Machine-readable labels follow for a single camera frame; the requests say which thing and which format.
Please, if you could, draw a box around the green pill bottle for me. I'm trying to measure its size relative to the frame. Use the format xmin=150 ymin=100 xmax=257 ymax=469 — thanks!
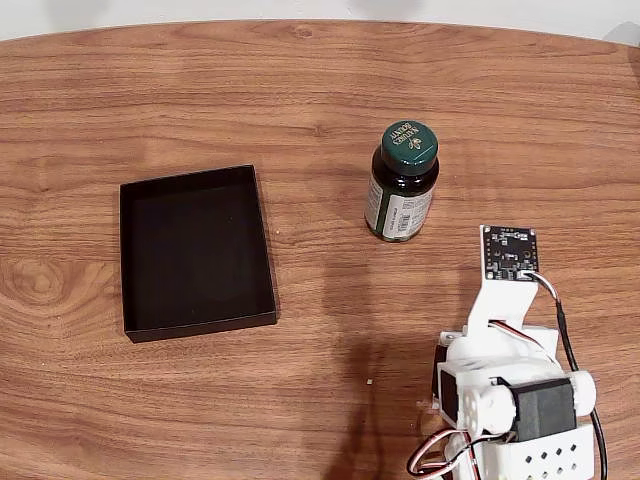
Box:
xmin=363 ymin=119 xmax=441 ymax=245

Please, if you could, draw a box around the black shallow cardboard box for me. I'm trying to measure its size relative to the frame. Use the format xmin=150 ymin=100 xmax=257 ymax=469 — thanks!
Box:
xmin=118 ymin=163 xmax=279 ymax=345

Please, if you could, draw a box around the striped gripper servo wire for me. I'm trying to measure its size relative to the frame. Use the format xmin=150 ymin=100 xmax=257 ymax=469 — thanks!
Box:
xmin=487 ymin=319 xmax=557 ymax=365

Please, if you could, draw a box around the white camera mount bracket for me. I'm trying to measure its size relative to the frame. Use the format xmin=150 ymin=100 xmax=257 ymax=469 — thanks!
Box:
xmin=468 ymin=224 xmax=544 ymax=342

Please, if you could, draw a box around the black camera cable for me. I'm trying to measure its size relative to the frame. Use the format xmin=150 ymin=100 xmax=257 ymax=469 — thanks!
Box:
xmin=519 ymin=269 xmax=610 ymax=480

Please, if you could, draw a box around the black camera circuit board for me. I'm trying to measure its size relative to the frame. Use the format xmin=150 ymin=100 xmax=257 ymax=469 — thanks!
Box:
xmin=482 ymin=224 xmax=542 ymax=284

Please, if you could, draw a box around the looped red white servo wire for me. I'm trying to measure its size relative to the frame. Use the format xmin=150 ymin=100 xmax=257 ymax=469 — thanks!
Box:
xmin=405 ymin=428 xmax=484 ymax=479

